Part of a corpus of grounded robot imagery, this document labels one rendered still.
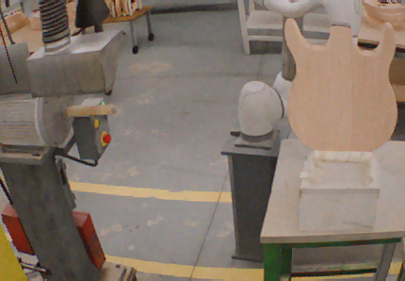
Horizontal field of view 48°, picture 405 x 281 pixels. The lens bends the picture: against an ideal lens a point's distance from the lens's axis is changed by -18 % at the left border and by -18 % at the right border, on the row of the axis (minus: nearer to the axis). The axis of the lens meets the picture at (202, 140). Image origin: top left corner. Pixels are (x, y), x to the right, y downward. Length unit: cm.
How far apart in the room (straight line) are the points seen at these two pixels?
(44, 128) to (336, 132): 95
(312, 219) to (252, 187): 100
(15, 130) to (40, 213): 40
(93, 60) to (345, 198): 84
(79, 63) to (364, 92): 83
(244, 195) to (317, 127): 120
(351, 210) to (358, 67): 46
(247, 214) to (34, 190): 117
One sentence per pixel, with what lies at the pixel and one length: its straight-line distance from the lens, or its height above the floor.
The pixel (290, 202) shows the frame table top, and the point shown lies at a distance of 175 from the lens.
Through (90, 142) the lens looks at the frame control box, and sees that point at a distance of 210.
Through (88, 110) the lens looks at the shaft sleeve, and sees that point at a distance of 177.
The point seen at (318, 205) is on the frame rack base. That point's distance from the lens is 155.
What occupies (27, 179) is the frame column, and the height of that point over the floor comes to 101.
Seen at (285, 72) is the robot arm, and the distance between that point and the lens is 242.
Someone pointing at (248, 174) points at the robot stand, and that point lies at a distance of 252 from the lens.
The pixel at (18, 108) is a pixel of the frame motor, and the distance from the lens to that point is 182.
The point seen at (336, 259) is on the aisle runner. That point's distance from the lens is 284.
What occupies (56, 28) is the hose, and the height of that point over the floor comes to 161.
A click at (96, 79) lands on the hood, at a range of 153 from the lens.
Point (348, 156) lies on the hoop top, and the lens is 146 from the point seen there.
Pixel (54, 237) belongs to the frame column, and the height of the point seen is 71.
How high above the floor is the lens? 200
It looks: 30 degrees down
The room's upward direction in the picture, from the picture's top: 7 degrees counter-clockwise
